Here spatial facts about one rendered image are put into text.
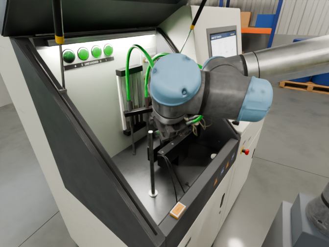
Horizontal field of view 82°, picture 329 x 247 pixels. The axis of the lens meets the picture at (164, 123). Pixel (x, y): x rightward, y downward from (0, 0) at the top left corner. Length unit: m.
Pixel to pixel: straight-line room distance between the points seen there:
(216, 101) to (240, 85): 0.04
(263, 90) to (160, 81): 0.16
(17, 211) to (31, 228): 0.26
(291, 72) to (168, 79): 0.28
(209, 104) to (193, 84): 0.05
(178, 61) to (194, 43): 0.77
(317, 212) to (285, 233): 0.15
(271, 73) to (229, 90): 0.16
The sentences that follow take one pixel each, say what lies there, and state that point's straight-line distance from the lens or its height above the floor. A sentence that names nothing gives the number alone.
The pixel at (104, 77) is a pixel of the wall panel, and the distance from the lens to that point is 0.92.
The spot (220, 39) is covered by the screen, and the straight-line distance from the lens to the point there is 1.32.
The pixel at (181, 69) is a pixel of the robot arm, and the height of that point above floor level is 1.44.
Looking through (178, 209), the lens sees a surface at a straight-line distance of 0.68.
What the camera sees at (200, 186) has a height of 0.95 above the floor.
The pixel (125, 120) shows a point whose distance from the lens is 1.05.
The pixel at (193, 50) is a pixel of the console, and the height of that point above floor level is 1.35.
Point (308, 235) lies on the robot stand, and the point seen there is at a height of 0.89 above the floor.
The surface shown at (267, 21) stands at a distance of 5.91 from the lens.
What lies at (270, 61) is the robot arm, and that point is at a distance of 0.45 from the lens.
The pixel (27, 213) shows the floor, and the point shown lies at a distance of 2.20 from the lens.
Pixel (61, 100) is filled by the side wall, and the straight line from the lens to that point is 0.64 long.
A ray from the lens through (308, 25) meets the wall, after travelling 7.15.
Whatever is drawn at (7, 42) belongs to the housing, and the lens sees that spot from 0.83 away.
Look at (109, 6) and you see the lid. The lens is 0.78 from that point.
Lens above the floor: 1.51
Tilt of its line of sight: 30 degrees down
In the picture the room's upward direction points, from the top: straight up
